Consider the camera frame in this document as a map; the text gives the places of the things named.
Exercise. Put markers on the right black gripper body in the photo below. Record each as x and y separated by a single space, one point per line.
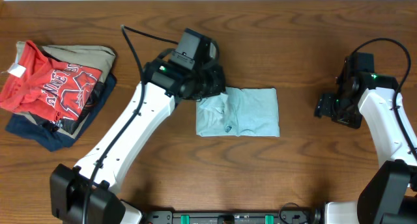
340 111

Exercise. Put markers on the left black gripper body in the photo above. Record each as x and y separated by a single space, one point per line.
206 84

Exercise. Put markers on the light blue t-shirt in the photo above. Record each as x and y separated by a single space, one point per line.
239 112

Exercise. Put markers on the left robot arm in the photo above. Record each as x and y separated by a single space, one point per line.
87 193

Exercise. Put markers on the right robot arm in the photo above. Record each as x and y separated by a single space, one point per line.
375 99

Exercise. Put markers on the beige folded shirt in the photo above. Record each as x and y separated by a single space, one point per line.
98 57

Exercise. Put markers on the navy folded garment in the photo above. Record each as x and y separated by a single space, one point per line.
55 140

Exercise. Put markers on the red printed t-shirt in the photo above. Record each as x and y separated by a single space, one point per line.
48 88

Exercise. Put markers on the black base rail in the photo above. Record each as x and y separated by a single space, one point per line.
290 213

